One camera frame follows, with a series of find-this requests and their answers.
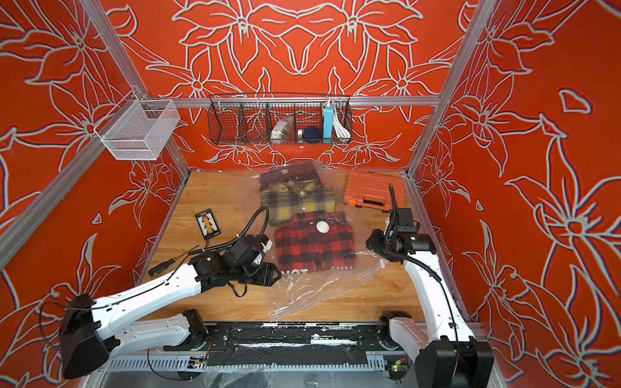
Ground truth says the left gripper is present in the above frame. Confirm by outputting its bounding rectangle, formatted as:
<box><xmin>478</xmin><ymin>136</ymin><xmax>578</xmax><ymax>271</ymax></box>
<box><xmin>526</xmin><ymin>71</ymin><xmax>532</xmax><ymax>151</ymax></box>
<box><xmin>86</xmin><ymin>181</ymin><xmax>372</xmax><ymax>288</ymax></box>
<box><xmin>233</xmin><ymin>261</ymin><xmax>286</xmax><ymax>287</ymax></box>

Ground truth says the small picture card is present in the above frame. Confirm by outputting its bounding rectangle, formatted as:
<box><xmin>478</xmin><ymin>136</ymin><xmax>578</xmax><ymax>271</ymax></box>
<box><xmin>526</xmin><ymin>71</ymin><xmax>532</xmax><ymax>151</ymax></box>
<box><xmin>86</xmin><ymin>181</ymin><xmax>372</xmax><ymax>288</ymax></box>
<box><xmin>195</xmin><ymin>209</ymin><xmax>221</xmax><ymax>241</ymax></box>

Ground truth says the red black plaid shirt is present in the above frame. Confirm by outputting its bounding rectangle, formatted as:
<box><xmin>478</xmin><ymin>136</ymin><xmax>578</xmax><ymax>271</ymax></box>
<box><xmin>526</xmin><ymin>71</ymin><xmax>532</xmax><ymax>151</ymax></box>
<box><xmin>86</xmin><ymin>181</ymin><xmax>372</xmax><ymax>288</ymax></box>
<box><xmin>275</xmin><ymin>212</ymin><xmax>357</xmax><ymax>274</ymax></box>

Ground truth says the clear plastic vacuum bag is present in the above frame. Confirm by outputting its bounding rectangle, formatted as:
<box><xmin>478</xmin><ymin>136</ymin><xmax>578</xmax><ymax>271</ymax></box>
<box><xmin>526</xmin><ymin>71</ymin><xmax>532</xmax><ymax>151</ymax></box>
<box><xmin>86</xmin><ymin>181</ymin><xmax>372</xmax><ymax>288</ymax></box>
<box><xmin>231</xmin><ymin>161</ymin><xmax>412</xmax><ymax>321</ymax></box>

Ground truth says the light blue box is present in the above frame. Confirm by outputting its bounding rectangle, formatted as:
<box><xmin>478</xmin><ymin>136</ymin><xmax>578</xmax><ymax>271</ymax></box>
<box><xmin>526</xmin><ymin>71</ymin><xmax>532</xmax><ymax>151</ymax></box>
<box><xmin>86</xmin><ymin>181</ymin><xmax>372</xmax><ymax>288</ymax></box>
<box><xmin>322</xmin><ymin>101</ymin><xmax>334</xmax><ymax>144</ymax></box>

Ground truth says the yellow green plaid shirt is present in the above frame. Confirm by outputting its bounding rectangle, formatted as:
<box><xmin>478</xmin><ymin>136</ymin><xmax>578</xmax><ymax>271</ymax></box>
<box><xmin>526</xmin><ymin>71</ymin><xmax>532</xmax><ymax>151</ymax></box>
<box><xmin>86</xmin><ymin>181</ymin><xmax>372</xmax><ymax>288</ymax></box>
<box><xmin>260</xmin><ymin>179</ymin><xmax>336</xmax><ymax>226</ymax></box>

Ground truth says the dark blue round object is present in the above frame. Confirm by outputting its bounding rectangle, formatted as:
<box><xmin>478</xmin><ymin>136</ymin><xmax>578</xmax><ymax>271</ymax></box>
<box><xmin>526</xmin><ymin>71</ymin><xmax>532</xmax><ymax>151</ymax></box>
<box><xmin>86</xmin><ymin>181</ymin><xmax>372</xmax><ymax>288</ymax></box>
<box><xmin>302</xmin><ymin>126</ymin><xmax>323</xmax><ymax>144</ymax></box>

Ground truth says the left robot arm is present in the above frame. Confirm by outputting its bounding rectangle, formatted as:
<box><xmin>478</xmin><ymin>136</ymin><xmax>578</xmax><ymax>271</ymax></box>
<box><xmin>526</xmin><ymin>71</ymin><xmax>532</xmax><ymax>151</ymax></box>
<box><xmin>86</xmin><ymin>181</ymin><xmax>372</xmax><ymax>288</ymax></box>
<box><xmin>58</xmin><ymin>229</ymin><xmax>281</xmax><ymax>379</ymax></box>

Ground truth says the white vacuum bag valve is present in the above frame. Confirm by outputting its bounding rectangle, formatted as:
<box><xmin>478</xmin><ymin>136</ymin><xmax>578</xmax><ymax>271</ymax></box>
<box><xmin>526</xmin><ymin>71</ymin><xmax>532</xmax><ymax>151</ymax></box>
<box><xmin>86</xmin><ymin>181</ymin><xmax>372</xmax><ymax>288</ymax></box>
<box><xmin>315</xmin><ymin>221</ymin><xmax>330</xmax><ymax>234</ymax></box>

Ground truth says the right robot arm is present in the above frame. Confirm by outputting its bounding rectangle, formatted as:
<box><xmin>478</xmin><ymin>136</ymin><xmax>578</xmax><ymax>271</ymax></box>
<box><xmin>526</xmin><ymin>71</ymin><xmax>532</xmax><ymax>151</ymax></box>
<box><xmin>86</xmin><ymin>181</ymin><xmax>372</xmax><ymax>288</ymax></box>
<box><xmin>366</xmin><ymin>186</ymin><xmax>494</xmax><ymax>387</ymax></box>

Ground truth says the white coiled cable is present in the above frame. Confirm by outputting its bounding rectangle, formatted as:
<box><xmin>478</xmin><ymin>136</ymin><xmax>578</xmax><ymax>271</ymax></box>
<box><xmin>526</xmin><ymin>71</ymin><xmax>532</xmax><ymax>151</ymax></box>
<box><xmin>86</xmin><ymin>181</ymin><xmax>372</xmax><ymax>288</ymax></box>
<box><xmin>333</xmin><ymin>112</ymin><xmax>353</xmax><ymax>142</ymax></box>

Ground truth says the black wire wall basket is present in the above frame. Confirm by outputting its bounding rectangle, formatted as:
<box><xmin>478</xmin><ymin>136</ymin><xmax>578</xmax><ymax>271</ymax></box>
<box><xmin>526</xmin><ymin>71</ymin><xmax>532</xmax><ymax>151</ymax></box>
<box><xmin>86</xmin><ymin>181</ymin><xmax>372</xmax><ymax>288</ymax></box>
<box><xmin>207</xmin><ymin>93</ymin><xmax>354</xmax><ymax>146</ymax></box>

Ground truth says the black handled screwdriver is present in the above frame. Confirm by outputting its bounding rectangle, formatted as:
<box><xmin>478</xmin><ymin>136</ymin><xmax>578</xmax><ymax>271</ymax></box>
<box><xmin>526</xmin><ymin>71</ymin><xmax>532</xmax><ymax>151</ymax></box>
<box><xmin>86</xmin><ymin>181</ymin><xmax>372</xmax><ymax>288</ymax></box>
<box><xmin>147</xmin><ymin>246</ymin><xmax>198</xmax><ymax>277</ymax></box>

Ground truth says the white wire wall basket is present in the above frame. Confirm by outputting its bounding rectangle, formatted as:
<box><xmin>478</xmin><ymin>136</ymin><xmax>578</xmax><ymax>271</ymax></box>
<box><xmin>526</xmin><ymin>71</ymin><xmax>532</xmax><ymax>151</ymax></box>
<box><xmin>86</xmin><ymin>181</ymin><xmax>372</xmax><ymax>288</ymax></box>
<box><xmin>95</xmin><ymin>100</ymin><xmax>180</xmax><ymax>161</ymax></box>

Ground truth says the grey packet in basket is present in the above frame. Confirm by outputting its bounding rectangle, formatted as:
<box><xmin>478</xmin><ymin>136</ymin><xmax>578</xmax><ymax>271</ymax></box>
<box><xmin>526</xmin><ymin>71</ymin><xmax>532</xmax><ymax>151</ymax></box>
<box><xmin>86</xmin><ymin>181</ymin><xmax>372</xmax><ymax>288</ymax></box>
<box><xmin>270</xmin><ymin>116</ymin><xmax>294</xmax><ymax>145</ymax></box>

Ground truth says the orange plastic tool case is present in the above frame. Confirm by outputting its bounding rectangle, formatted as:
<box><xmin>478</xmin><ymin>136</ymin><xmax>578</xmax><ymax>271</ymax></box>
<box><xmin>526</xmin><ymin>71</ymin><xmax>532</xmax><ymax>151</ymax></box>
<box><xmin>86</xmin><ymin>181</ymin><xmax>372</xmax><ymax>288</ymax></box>
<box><xmin>344</xmin><ymin>171</ymin><xmax>406</xmax><ymax>212</ymax></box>

